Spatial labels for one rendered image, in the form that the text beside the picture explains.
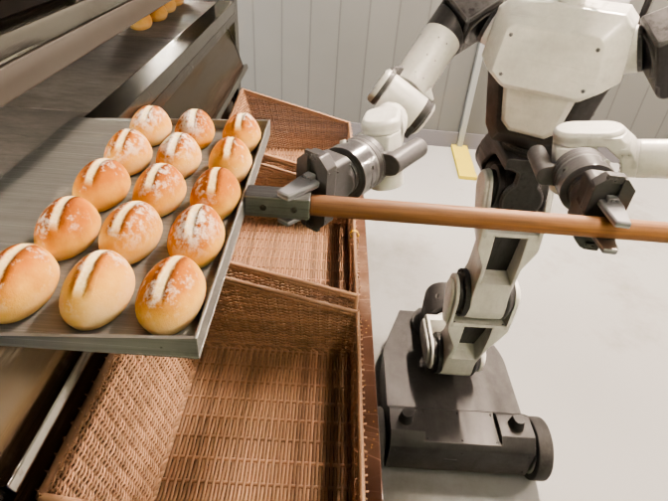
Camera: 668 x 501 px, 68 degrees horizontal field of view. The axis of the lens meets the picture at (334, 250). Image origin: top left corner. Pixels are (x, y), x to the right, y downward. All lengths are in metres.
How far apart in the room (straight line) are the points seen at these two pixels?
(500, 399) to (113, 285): 1.53
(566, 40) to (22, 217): 0.97
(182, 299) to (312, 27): 3.36
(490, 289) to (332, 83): 2.70
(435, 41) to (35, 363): 0.95
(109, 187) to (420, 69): 0.69
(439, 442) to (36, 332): 1.32
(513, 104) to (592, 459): 1.35
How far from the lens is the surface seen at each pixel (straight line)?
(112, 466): 0.99
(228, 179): 0.69
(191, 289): 0.52
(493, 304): 1.47
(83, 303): 0.53
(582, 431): 2.15
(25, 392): 0.81
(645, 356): 2.59
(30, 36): 0.52
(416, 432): 1.66
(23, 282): 0.57
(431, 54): 1.15
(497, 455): 1.75
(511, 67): 1.15
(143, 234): 0.61
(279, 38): 3.83
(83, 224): 0.65
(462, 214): 0.71
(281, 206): 0.68
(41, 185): 0.83
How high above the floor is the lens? 1.55
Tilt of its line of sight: 36 degrees down
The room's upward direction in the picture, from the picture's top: 4 degrees clockwise
